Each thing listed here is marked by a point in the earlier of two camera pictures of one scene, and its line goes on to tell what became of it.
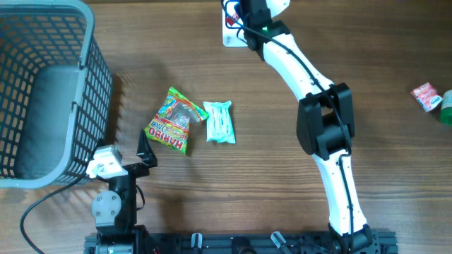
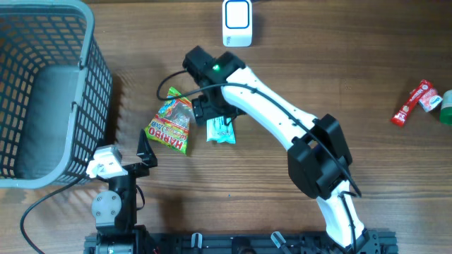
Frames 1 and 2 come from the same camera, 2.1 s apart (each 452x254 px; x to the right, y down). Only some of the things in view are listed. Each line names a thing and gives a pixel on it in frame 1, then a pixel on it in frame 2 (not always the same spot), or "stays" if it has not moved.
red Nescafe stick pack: x=230 y=20 → x=415 y=96
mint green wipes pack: x=219 y=123 stays
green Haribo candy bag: x=170 y=126 stays
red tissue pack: x=427 y=96 stays
